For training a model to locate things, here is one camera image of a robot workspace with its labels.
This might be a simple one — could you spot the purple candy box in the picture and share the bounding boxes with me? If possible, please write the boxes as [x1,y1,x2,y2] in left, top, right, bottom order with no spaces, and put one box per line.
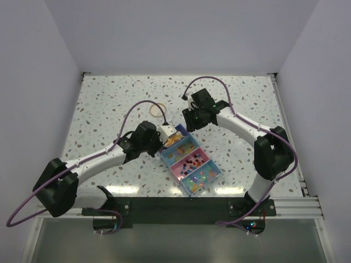
[159,124,189,153]

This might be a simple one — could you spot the pink candy box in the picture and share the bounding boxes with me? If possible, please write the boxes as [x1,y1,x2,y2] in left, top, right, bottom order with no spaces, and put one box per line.
[170,147,211,183]

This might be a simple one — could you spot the light blue candy box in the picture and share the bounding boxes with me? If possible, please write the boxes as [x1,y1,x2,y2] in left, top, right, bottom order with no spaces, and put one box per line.
[180,160,222,196]

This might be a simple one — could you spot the metal scoop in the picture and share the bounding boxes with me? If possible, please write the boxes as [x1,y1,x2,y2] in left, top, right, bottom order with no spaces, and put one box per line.
[163,131,183,148]

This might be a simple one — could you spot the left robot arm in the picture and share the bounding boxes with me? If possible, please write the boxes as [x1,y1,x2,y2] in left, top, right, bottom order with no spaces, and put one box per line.
[33,121,173,218]

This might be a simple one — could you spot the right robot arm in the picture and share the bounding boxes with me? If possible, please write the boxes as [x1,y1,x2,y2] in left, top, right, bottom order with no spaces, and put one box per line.
[182,88,295,215]

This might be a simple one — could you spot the clear plastic jar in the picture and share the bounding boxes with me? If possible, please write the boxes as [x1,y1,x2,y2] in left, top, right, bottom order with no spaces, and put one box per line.
[165,111,177,126]

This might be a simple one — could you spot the gold jar lid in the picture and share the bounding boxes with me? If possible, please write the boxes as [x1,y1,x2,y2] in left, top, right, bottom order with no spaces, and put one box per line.
[149,103,167,118]

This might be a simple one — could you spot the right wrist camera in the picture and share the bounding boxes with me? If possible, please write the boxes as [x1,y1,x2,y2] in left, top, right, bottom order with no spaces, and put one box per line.
[182,94,198,111]

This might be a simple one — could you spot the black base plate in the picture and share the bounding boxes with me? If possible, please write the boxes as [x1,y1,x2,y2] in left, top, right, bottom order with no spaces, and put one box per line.
[82,196,278,231]

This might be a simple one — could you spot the aluminium frame rail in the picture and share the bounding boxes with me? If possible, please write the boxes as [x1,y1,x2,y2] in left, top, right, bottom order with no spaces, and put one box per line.
[271,73,330,263]

